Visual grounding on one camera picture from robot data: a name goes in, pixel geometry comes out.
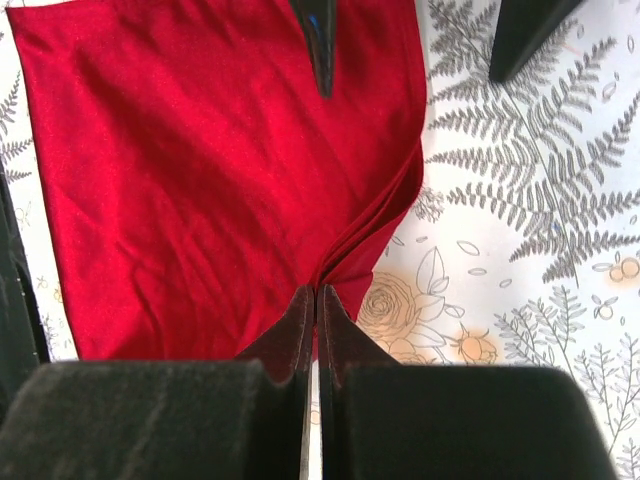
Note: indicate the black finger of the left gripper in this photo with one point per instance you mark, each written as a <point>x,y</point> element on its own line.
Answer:
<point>522,27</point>
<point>317,19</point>

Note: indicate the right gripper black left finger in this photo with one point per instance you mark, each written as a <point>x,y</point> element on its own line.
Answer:
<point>237,419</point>

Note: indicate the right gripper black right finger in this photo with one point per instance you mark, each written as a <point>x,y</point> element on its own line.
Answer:
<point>385,420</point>

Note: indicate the red cloth napkin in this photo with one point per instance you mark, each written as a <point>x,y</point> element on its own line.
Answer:
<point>193,176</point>

